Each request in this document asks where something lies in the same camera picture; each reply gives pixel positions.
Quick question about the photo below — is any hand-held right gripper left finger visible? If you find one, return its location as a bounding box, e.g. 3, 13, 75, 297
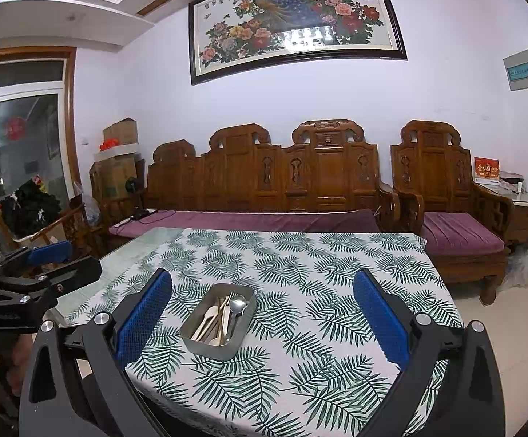
19, 268, 210, 437

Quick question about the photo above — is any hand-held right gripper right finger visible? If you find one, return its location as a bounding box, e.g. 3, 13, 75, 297
352, 269, 505, 437

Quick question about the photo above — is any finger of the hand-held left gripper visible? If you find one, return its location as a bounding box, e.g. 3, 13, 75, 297
32, 256, 103, 298
0, 240, 74, 277

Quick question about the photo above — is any white plastic spoon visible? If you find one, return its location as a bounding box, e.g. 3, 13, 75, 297
191, 306, 223, 342

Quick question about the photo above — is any light wooden chopstick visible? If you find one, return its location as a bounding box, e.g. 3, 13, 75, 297
209, 296, 228, 344

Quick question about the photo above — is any rectangular metal tray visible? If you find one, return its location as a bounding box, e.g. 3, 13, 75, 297
179, 283, 256, 361

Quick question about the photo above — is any metal spoon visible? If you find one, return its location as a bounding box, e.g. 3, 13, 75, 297
225, 294, 247, 341

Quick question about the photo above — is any person's left hand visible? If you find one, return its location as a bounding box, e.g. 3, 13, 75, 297
0, 334, 33, 399

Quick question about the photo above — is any wooden side chair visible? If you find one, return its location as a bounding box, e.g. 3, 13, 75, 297
13, 202, 103, 260

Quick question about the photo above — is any pile of dark clothes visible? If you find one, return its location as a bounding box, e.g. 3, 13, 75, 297
0, 177, 62, 237

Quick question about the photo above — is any crumpled plastic bag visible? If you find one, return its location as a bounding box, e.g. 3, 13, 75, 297
75, 182, 101, 228

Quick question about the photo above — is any leaf print tablecloth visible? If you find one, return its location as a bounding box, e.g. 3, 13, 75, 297
123, 229, 465, 437

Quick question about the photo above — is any large cardboard box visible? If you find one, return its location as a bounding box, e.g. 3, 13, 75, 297
92, 155, 139, 201

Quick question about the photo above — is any small black fan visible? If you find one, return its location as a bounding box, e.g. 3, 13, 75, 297
125, 177, 144, 212

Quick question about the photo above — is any square purple seat cushion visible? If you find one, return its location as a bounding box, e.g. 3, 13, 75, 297
422, 212, 505, 256

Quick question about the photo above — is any flat white box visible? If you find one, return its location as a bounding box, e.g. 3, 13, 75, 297
93, 143, 139, 162

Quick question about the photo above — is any red window decoration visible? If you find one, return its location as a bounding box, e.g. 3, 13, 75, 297
5, 117, 25, 141

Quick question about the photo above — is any wood framed window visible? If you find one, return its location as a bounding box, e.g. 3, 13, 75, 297
0, 46, 80, 219

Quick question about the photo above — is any small cardboard box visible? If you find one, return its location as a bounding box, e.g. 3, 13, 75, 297
103, 118, 138, 146

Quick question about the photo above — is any clear plastic bag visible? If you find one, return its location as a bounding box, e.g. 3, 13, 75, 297
507, 243, 528, 290

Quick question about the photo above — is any carved wooden sofa bench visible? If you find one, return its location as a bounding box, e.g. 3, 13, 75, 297
143, 119, 401, 233

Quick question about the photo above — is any carved wooden armchair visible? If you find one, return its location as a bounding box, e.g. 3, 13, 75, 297
390, 121, 515, 306

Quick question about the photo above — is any wooden side table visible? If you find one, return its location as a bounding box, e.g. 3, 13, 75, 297
496, 186, 528, 256

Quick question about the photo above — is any red gift box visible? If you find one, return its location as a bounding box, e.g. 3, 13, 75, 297
474, 157, 500, 183

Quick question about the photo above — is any framed peacock flower painting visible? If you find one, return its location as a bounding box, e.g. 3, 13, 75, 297
188, 0, 408, 86

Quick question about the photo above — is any wall electric panel box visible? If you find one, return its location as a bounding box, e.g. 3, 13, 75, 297
503, 48, 528, 92

